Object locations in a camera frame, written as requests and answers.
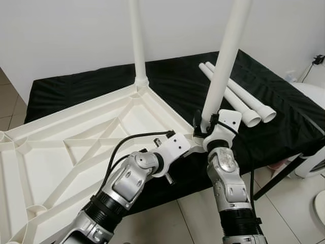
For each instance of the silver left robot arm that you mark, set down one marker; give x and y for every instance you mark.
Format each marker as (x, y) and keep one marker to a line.
(127, 183)

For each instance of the pink plastic stool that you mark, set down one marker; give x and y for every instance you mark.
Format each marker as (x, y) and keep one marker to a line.
(277, 165)

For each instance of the white dome appliance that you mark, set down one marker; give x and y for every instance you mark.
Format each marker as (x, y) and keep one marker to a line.
(311, 112)

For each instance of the white pedestal fan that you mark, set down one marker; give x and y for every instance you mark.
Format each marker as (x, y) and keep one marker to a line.
(321, 208)

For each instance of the black power adapter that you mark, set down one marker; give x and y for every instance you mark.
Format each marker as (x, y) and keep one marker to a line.
(319, 59)

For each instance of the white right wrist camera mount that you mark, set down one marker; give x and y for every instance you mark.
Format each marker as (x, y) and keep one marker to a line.
(226, 124)

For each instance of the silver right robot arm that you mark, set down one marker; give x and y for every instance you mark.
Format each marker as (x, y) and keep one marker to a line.
(228, 178)

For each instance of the white plastic table leg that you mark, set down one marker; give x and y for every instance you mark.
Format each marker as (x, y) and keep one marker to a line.
(238, 104)
(138, 40)
(254, 99)
(228, 51)

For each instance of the white wall socket plug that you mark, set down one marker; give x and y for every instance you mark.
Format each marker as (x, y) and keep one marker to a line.
(290, 76)

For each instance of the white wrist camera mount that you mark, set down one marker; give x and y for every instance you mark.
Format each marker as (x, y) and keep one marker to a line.
(173, 150)
(226, 124)

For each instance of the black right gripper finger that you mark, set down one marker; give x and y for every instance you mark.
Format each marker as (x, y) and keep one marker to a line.
(197, 121)

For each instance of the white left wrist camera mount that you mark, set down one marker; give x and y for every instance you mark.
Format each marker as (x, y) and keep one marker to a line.
(173, 150)

